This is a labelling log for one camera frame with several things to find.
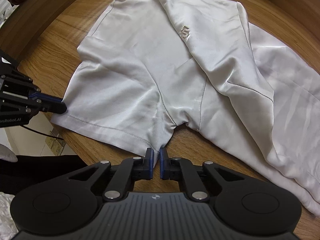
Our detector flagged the white satin polo shirt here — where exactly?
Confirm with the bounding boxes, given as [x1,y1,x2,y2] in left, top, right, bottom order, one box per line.
[52,0,319,215]

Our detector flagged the white plastic bag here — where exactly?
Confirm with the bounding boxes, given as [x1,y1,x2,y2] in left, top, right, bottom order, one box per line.
[0,143,20,240]

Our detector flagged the brass floor socket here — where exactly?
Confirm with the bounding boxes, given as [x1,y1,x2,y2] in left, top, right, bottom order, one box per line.
[45,128,66,156]

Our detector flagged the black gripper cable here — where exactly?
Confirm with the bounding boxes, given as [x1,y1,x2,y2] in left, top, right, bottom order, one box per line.
[21,125,65,140]

